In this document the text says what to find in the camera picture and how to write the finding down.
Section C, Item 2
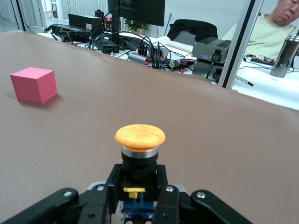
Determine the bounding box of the black rectangular box device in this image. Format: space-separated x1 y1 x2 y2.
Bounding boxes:
68 13 105 31

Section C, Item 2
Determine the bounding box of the slanted aluminium frame post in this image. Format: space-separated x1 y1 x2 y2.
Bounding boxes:
218 0 264 90

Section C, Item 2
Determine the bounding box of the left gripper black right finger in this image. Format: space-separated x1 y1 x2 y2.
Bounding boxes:
154 164 253 224

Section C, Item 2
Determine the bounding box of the black monitor stand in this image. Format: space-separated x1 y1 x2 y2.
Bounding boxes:
101 0 121 54

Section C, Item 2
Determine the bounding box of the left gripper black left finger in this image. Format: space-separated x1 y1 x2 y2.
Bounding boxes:
0 163 122 224

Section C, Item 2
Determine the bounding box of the black flat electronics unit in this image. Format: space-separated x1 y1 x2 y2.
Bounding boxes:
50 24 92 43

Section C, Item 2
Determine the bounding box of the black desk cable tangle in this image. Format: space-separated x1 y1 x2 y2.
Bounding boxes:
88 9 194 73

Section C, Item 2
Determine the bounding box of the brown paper table cover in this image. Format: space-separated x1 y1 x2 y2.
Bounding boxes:
0 30 299 224

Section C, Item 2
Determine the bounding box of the green potted plant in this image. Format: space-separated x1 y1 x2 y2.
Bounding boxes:
123 18 150 35

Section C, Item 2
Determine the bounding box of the grey usb hub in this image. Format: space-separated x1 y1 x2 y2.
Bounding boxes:
128 51 155 66

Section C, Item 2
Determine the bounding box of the pink foam cube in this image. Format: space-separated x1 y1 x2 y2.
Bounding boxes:
10 67 58 105

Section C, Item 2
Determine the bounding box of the black computer monitor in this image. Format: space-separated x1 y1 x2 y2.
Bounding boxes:
107 0 166 27

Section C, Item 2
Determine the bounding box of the grey upright frame post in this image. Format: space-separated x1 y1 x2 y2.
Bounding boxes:
10 0 32 32

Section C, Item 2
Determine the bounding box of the man in pale green shirt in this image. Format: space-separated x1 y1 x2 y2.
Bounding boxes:
221 0 299 62

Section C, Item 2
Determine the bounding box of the black office chair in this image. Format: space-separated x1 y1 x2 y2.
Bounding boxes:
167 19 218 47

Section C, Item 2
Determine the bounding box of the white long flat box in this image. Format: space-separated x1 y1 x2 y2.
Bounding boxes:
158 37 196 54

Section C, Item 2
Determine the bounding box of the stainless steel tumbler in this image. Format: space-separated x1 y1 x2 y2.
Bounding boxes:
270 32 299 78

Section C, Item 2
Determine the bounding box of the small circuit board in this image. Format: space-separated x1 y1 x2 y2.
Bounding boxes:
250 55 276 64

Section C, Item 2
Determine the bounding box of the grey finned mini computer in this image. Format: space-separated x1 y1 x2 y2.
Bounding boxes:
192 37 235 82

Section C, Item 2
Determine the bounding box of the white desk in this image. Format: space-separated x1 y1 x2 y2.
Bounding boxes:
37 31 299 112

